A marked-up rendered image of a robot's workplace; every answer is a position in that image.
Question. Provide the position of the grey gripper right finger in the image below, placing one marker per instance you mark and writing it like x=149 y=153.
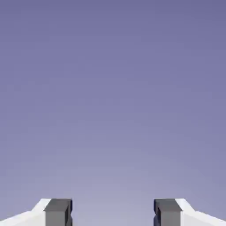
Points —
x=170 y=213

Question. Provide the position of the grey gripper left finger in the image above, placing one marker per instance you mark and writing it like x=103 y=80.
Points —
x=54 y=213

